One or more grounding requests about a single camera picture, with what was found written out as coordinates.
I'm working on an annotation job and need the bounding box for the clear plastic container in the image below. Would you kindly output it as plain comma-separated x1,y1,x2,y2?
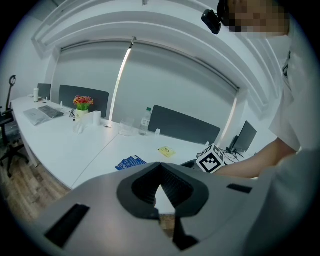
118,117,135,137

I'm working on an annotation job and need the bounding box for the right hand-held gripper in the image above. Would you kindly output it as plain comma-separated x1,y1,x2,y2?
179,143,225,174

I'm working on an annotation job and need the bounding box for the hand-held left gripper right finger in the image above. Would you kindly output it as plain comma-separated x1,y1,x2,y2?
159,161,273,256

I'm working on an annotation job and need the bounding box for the white pot with colourful flowers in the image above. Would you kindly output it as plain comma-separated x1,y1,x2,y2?
72,94,94,121

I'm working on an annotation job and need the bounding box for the black keyboard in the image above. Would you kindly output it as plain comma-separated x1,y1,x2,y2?
38,105,65,119

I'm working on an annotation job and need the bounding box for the long dark grey partition panel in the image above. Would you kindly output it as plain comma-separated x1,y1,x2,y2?
147,105,221,146

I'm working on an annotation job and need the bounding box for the white desk leg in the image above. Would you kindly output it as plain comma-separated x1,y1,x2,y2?
24,143,40,168

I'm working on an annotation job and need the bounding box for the person's pale shirt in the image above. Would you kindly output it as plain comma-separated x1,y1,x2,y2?
244,14,320,256

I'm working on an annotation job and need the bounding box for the dark grey desk partition panel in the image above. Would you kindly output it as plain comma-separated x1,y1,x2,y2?
58,84,110,119

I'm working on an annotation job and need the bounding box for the small dark grey partition panel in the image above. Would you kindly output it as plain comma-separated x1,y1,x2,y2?
37,83,52,101

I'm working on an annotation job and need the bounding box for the coiled black cable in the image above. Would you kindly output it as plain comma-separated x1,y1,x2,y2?
223,147,247,163

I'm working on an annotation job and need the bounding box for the silver laptop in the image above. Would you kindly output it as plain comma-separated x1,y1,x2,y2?
23,107,52,126

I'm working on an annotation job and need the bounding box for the clear crumpled plastic bag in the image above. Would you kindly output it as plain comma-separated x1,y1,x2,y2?
73,115,95,136

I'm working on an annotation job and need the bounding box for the clear plastic water bottle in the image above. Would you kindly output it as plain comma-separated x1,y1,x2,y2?
138,107,153,137

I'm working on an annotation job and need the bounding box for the person's head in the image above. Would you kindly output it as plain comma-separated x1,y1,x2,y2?
216,0,291,38

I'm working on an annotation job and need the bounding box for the blue packet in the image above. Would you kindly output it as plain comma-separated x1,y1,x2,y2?
114,155,148,171

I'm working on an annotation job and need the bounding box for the black chair with ring headrest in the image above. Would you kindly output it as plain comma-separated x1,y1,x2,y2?
0,74,30,178

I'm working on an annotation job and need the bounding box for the black head camera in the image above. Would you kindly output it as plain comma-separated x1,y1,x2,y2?
201,9,223,35

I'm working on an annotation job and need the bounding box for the person's right forearm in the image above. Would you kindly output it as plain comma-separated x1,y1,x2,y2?
217,138,300,180

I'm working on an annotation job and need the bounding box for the yellow packet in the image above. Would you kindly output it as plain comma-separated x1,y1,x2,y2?
157,146,177,159

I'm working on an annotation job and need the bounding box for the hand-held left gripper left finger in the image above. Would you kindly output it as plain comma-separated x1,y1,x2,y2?
27,161,176,256

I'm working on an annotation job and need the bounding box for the black monitor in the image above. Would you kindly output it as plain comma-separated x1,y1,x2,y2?
234,120,258,153

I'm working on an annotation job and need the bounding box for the grey roller blind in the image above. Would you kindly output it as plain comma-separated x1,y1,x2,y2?
109,41,241,148
51,39,132,121

